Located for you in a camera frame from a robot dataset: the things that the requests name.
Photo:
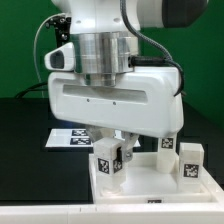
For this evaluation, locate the black camera stand pole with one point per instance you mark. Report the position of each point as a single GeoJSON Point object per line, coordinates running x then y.
{"type": "Point", "coordinates": [62, 35]}

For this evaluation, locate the white square tabletop tray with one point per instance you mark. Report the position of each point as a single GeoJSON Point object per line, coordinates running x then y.
{"type": "Point", "coordinates": [145, 184]}

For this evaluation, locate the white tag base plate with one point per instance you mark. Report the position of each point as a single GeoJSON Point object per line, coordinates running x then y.
{"type": "Point", "coordinates": [68, 138]}

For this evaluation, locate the black camera on stand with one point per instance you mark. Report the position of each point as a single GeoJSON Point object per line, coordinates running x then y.
{"type": "Point", "coordinates": [60, 23]}

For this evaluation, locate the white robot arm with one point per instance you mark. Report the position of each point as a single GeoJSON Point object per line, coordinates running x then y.
{"type": "Point", "coordinates": [100, 79]}

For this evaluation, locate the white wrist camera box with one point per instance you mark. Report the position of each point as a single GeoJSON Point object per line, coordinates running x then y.
{"type": "Point", "coordinates": [61, 59]}

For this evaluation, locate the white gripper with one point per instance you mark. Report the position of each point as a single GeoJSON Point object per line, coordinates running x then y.
{"type": "Point", "coordinates": [142, 102]}

